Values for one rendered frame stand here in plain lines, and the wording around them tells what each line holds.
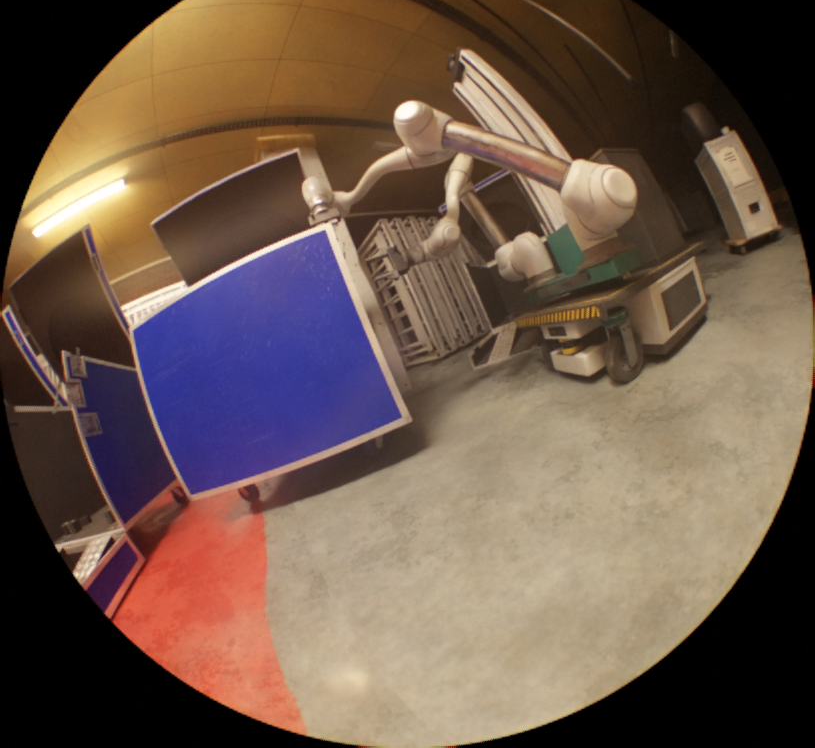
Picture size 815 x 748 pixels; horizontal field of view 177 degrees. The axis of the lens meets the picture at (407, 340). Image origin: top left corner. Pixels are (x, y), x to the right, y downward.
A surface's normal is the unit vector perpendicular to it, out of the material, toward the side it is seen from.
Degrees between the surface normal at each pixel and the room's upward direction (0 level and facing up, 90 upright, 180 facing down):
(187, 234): 143
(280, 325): 90
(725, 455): 0
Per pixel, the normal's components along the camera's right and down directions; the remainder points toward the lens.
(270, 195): 0.43, 0.68
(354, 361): 0.19, -0.07
